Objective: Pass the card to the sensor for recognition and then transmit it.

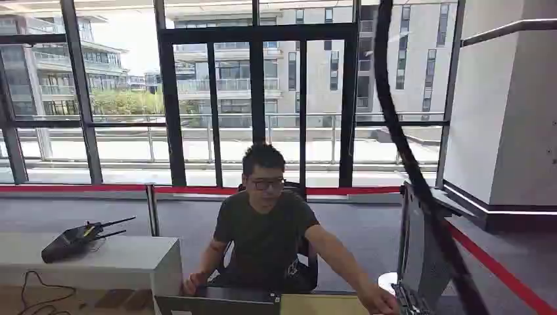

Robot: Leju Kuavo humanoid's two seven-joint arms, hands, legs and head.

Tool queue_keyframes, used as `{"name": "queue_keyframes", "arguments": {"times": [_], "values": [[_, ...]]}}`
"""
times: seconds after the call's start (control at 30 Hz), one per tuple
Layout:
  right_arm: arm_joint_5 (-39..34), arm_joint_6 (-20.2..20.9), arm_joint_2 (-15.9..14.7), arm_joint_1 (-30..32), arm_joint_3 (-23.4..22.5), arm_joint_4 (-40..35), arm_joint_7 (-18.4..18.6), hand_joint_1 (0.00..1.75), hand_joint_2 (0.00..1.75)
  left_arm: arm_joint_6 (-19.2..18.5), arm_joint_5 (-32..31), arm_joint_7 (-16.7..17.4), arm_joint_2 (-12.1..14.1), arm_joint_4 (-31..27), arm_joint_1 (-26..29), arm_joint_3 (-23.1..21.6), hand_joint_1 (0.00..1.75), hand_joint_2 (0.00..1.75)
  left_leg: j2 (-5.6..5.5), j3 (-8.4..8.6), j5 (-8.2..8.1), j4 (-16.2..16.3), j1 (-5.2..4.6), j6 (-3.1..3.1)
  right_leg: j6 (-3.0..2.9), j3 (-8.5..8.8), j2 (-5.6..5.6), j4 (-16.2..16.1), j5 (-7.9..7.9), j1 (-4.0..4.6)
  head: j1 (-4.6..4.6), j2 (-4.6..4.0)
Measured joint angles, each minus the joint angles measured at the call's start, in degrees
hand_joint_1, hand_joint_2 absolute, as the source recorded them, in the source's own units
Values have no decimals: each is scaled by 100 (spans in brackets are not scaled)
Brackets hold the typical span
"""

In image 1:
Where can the person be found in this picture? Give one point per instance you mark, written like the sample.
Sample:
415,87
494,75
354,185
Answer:
261,235

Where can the metal outdoor railing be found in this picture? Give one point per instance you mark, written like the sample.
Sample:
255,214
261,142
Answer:
196,116

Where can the black office chair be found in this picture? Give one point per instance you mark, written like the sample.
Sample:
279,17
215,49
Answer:
307,274

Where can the wooden card box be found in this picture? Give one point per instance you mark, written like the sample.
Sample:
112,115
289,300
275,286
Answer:
322,305

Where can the person's right hand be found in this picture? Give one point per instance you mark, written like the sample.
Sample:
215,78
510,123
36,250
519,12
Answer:
191,285

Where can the person's hand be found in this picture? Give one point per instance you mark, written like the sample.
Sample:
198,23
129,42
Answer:
378,301
191,285

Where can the dark laptop lid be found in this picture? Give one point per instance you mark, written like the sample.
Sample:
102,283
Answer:
217,305

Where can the white round base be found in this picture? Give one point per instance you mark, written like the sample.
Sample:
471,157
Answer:
386,280

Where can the grey open laptop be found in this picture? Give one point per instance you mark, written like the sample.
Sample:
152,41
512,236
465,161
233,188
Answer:
420,256

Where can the person's left hand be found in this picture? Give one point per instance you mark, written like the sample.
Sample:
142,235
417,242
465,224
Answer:
378,301

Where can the red barrier belt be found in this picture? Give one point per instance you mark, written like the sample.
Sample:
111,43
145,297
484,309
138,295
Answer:
87,188
500,271

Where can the white cabinet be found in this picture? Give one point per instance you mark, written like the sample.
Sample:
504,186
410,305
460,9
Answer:
109,261

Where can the black router with antennas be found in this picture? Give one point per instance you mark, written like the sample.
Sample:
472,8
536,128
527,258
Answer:
69,243

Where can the black glass door frame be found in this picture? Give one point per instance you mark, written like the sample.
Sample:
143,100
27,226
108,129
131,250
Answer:
257,87

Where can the metal stanchion post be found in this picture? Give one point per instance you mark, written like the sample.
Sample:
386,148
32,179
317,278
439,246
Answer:
152,213

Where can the grey wall handrail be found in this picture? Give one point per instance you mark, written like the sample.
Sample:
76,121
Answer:
504,30

